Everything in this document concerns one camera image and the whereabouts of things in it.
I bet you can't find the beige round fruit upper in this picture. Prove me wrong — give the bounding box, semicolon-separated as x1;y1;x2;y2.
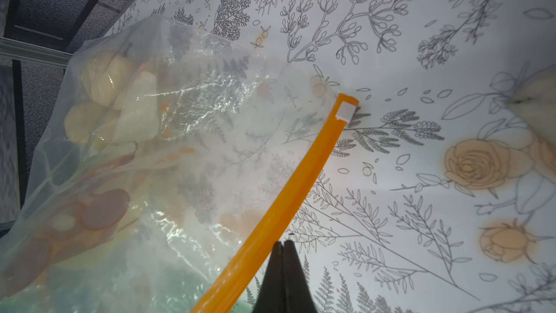
81;51;136;110

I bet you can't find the beige round fruit lower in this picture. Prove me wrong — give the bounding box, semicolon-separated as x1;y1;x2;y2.
64;101;120;151

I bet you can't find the beige round fruit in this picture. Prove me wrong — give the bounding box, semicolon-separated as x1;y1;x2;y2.
81;51;136;110
64;101;120;151

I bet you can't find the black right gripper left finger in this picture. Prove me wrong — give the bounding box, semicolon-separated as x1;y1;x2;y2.
253;241;285;313

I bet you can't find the clear zip-top bag orange seal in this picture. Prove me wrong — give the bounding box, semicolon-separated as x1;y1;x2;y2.
1;14;359;312

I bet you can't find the beige canvas tote bag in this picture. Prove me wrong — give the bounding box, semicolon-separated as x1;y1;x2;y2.
508;68;555;146

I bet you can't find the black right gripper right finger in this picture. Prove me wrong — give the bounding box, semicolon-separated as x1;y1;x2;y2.
283;240;317;313

